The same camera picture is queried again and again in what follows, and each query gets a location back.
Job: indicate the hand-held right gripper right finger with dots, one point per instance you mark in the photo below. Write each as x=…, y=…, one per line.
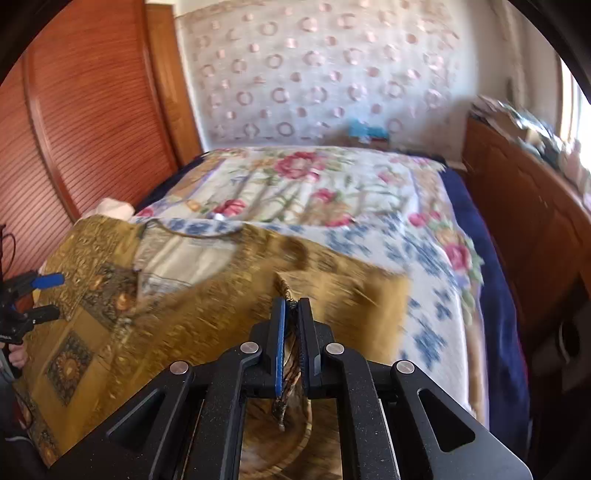
x=305, y=332

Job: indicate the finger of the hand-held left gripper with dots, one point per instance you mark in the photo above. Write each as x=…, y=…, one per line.
x=41, y=316
x=48, y=280

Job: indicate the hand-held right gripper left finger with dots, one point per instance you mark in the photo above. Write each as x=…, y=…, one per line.
x=279, y=350

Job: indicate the mustard patterned garment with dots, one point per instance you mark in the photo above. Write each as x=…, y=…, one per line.
x=184, y=314

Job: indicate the pink pillow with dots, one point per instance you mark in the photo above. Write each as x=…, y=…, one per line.
x=115, y=207

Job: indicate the floral blanket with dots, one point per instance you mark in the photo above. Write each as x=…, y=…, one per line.
x=351, y=203

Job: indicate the wooden headboard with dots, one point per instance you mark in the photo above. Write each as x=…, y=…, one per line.
x=92, y=115

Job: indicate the cardboard box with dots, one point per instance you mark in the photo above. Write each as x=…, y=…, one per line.
x=364, y=141

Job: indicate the blue plastic bag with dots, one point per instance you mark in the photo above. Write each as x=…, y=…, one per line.
x=367, y=128

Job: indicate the wooden cabinet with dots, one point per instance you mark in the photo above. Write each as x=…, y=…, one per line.
x=531, y=217

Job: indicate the pile of papers and bags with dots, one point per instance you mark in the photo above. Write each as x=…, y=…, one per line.
x=517, y=117

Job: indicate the window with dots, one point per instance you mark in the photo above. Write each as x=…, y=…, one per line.
x=575, y=106

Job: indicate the circle-patterned wall curtain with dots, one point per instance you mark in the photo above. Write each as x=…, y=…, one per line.
x=314, y=69

